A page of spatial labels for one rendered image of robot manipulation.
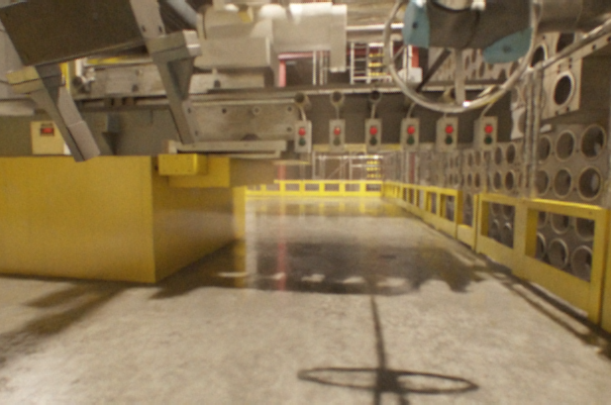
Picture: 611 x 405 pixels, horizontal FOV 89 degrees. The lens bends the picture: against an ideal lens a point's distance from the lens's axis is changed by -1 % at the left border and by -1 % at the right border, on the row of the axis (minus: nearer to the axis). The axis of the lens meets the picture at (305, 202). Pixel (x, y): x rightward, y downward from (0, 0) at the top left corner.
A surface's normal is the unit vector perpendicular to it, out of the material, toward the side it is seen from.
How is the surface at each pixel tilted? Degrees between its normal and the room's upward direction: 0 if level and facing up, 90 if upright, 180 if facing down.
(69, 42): 113
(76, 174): 90
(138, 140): 90
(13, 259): 90
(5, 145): 90
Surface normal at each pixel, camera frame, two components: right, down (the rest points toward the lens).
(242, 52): -0.15, 0.07
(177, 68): -0.09, 0.47
